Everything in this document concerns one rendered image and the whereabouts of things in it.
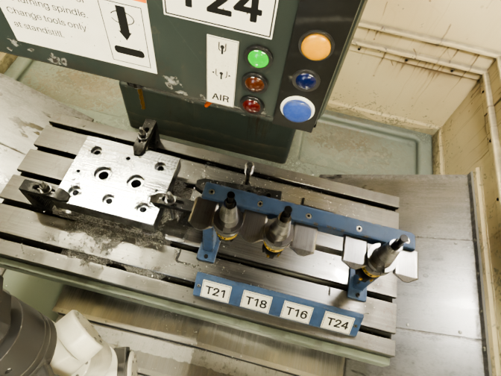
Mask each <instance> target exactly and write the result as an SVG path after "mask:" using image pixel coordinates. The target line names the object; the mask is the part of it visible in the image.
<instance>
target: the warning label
mask: <svg viewBox="0 0 501 376"><path fill-rule="evenodd" d="M0 7H1V9H2V11H3V13H4V15H5V17H6V19H7V21H8V22H9V24H10V26H11V28H12V30H13V32H14V34H15V36H16V38H17V40H18V41H22V42H25V43H31V44H34V45H38V46H43V47H46V48H52V49H56V50H59V51H64V52H68V53H72V54H77V55H80V56H84V57H90V58H93V59H96V60H102V61H106V62H109V63H114V64H118V65H121V66H127V67H130V68H134V69H139V70H142V71H146V72H152V73H155V74H157V65H156V60H155V55H154V45H153V40H152V35H151V26H150V20H149V15H148V6H147V1H146V0H0Z"/></svg>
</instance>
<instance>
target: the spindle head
mask: <svg viewBox="0 0 501 376"><path fill-rule="evenodd" d="M146 1H147V6H148V15H149V20H150V26H151V35H152V40H153V45H154V55H155V60H156V65H157V74H155V73H152V72H146V71H142V70H139V69H134V68H130V67H127V66H121V65H118V64H114V63H109V62H106V61H102V60H96V59H93V58H90V57H84V56H80V55H77V54H72V53H68V52H64V51H59V50H56V49H52V48H46V47H43V46H38V45H34V44H31V43H25V42H22V41H18V40H17V38H16V36H15V34H14V32H13V30H12V28H11V26H10V24H9V22H8V21H7V19H6V17H5V15H4V13H3V11H2V9H1V7H0V52H4V53H7V54H12V55H16V56H20V57H25V58H28V59H32V60H38V61H41V62H44V63H50V64H53V65H56V66H62V67H66V68H69V69H74V70H78V71H81V72H87V73H90V74H94V75H99V76H102V77H106V78H112V79H115V80H118V81H124V82H127V83H131V84H136V85H140V86H143V87H148V88H152V89H156V90H161V91H164V92H167V93H174V94H177V95H182V96H185V97H189V98H194V99H198V100H201V101H207V34H209V35H213V36H217V37H222V38H225V39H229V40H235V41H238V42H239V52H238V61H237V70H236V87H235V96H234V105H233V107H232V108H235V109H238V110H242V109H241V108H240V106H239V102H240V100H241V98H242V97H244V96H246V95H253V96H256V97H257V98H260V99H261V100H262V102H263V103H264V106H265V107H264V110H263V112H262V113H260V115H263V116H269V117H272V118H274V112H275V109H276V105H277V99H278V95H279V92H280V86H281V82H282V79H283V73H284V69H285V65H286V59H287V56H288V52H289V46H290V42H291V38H292V32H293V29H294V23H295V20H296V15H297V9H298V6H299V2H300V0H279V1H278V5H277V14H276V19H275V23H274V31H273V36H272V40H270V39H267V38H264V37H258V36H254V35H250V34H245V33H242V32H238V31H232V30H229V29H225V28H220V27H216V26H212V25H207V24H204V23H199V22H194V21H191V20H187V19H181V18H178V17H174V16H169V15H165V14H164V10H163V0H146ZM367 2H368V0H361V1H360V4H359V7H358V10H357V12H356V15H355V18H354V20H353V24H352V26H351V28H350V32H349V34H348V36H347V39H346V42H345V44H344V48H343V50H342V52H341V56H340V58H339V60H338V63H337V66H336V68H335V71H334V74H333V77H332V80H331V82H330V85H329V87H328V90H327V93H326V95H325V98H324V101H323V104H322V105H321V109H320V111H319V114H318V117H317V119H316V122H315V125H314V128H315V127H316V125H317V121H318V120H319V119H320V118H321V116H322V115H323V114H324V111H325V109H326V107H327V103H328V101H329V99H330V96H331V94H332V91H333V88H334V86H335V83H336V81H337V78H338V75H339V73H340V71H341V68H342V65H343V63H344V60H345V58H346V56H347V52H348V50H349V47H350V44H351V43H352V40H353V37H354V34H355V33H356V29H357V27H358V25H359V22H360V19H361V17H362V14H363V12H364V9H365V6H366V4H367ZM252 45H261V46H265V47H266V48H268V49H269V50H270V51H271V53H272V54H273V63H272V64H271V66H270V67H269V68H267V69H264V70H257V69H253V68H252V67H250V66H249V65H248V64H247V63H246V61H245V51H246V49H247V48H248V47H249V46H252ZM248 72H258V73H260V74H262V75H264V76H265V77H266V78H267V80H268V89H267V90H266V91H265V92H264V93H262V94H253V93H249V92H248V91H247V90H246V89H245V88H244V87H243V86H242V78H243V76H244V75H245V74H246V73H248ZM207 102H209V101H207Z"/></svg>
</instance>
